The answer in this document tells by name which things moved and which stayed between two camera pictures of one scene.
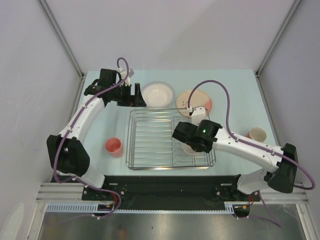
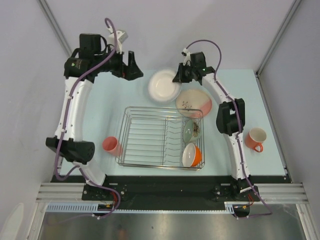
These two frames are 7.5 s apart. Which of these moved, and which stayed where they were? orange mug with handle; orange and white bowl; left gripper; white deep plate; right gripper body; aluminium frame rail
Moved: right gripper body; left gripper; orange and white bowl; white deep plate
Stayed: aluminium frame rail; orange mug with handle
